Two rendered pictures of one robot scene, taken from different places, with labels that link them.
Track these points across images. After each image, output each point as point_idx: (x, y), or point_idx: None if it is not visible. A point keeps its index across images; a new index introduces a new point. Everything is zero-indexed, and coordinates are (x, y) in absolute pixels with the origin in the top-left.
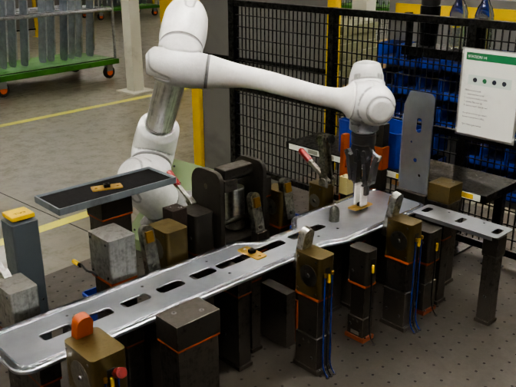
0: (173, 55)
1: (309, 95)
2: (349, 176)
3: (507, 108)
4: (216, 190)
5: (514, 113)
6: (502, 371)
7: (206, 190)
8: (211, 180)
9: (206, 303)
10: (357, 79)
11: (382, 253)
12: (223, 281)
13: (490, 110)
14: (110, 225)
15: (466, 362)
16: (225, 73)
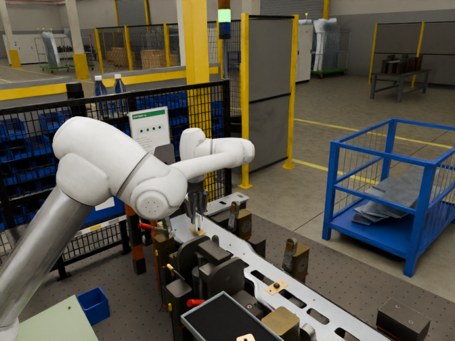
0: (175, 179)
1: (228, 162)
2: (190, 216)
3: (164, 140)
4: (240, 270)
5: (168, 141)
6: None
7: (229, 280)
8: (234, 267)
9: (387, 304)
10: (202, 143)
11: None
12: (329, 303)
13: (155, 145)
14: None
15: (280, 257)
16: (186, 176)
